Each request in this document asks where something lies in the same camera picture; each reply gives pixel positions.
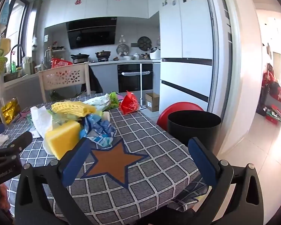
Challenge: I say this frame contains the yellow green sponge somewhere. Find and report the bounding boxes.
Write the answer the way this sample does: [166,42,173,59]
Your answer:
[44,120,82,160]

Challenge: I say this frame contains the dark cloth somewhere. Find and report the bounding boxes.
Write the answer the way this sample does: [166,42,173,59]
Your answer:
[81,64,103,94]

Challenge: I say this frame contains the white carved chair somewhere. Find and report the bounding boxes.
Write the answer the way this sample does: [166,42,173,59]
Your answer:
[38,62,91,102]

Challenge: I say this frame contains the white rice cooker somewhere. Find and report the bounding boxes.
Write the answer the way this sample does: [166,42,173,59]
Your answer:
[150,48,161,60]

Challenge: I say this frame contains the pile of red gift boxes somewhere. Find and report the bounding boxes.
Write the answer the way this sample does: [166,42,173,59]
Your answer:
[256,63,281,123]

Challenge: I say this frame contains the round dark hanging pan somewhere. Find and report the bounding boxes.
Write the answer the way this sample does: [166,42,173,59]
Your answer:
[138,36,152,51]

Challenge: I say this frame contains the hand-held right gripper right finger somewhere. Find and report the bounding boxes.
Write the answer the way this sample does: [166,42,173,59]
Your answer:
[185,137,265,225]

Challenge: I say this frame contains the black kitchen faucet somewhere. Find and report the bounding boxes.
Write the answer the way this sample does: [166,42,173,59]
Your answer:
[10,44,26,67]

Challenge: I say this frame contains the red plastic bag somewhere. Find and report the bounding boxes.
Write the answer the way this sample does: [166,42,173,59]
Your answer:
[119,91,140,115]

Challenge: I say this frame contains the black range hood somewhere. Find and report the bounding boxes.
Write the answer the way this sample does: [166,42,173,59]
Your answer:
[66,17,117,50]

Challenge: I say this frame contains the black wok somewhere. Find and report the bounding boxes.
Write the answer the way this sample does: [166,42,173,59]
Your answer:
[71,53,90,64]

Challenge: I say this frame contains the pale green plastic wrapper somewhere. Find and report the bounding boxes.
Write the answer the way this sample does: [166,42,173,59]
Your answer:
[52,112,85,125]

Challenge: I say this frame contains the red plastic stool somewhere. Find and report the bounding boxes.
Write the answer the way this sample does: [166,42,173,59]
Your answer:
[157,102,205,132]

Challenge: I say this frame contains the yellow foam net sleeve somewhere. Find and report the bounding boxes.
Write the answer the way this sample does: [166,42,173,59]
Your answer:
[51,101,97,118]

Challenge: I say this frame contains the black built-in oven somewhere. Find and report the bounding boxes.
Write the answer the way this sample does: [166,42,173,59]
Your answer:
[117,63,153,93]

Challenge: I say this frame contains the white refrigerator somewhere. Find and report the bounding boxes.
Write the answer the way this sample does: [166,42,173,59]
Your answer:
[159,0,216,112]

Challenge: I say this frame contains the dark cooking pot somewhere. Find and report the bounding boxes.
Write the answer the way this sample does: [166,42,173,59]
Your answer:
[95,50,111,59]

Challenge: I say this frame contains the person's left hand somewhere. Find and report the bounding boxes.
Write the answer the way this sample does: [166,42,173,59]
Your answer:
[0,184,11,212]

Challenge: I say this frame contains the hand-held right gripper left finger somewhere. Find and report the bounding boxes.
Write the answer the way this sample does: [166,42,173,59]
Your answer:
[14,137,101,225]

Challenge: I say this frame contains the gold foil wrapper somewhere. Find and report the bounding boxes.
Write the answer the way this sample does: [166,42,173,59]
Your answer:
[1,98,21,125]

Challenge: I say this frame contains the grey sliding door frame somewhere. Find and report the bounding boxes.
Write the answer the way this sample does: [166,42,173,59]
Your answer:
[207,0,249,155]

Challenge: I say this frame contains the cardboard box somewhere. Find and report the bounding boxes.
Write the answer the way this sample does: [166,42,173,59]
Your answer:
[145,92,160,112]

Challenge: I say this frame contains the red plastic basket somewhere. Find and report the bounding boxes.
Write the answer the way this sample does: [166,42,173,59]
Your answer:
[51,58,73,69]

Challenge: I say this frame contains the grey checkered tablecloth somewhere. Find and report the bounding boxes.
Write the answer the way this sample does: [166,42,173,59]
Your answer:
[0,94,209,225]

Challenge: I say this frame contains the white wall cabinets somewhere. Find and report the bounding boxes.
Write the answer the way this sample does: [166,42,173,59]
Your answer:
[46,0,160,27]

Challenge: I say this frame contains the white mop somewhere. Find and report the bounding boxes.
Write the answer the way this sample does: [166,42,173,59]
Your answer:
[137,63,147,110]

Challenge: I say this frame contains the green snack packet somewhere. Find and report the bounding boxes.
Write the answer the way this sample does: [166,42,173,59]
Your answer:
[109,91,120,109]

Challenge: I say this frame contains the blue plastic bag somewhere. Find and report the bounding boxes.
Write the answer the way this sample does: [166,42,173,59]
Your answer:
[79,114,116,149]

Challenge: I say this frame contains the round steel hanging strainer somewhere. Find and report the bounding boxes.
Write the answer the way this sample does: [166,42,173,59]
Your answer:
[117,44,129,55]

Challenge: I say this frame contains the black trash bin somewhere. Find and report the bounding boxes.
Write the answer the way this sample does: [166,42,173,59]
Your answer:
[167,111,222,150]

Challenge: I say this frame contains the grey kitchen cabinet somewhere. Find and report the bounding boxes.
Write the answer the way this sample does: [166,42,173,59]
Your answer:
[88,60,161,93]

